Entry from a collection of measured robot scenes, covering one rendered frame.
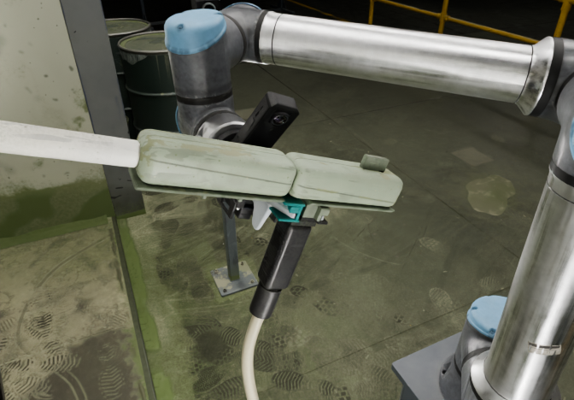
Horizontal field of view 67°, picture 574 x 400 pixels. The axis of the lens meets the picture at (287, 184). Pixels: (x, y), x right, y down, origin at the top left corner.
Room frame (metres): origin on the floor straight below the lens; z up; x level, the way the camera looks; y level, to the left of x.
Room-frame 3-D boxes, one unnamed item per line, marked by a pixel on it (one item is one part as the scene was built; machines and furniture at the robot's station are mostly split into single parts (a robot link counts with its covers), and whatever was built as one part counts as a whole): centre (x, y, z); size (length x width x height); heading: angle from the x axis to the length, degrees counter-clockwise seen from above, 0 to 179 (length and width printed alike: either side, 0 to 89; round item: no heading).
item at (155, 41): (3.10, 0.88, 0.86); 0.54 x 0.54 x 0.01
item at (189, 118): (0.67, 0.13, 1.35); 0.12 x 0.09 x 0.10; 27
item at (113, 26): (3.54, 1.36, 0.86); 0.54 x 0.54 x 0.01
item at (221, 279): (1.68, 0.28, 0.01); 0.20 x 0.20 x 0.01; 25
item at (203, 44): (0.68, 0.13, 1.46); 0.12 x 0.09 x 0.12; 161
